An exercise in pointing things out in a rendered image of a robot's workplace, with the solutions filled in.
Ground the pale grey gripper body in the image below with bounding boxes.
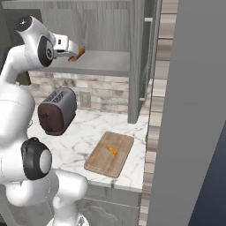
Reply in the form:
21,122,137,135
66,38,81,58

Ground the small orange meat piece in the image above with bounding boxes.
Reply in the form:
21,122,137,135
105,145,118,156

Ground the wooden cutting board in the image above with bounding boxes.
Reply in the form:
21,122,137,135
83,131,136,179

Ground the tall grey cabinet panel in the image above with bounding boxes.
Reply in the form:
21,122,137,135
146,0,226,226

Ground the grey base cabinet drawer front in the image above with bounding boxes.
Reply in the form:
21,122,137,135
83,183,143,207

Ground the grey base cabinet door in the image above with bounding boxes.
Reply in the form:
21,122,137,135
77,197,139,226

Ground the grey and maroon toaster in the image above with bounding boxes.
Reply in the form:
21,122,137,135
37,87,79,137

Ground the dark navy panel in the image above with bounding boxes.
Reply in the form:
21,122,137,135
187,117,226,226

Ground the grey wooden wall cabinet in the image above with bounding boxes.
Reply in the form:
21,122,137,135
0,0,132,78

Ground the grey wall outlet plate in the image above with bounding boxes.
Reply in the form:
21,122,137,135
79,90,93,109

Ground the grey wall cabinet door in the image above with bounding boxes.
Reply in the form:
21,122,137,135
127,0,149,124

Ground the grey bar door handle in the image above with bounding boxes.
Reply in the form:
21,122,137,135
139,17,156,103

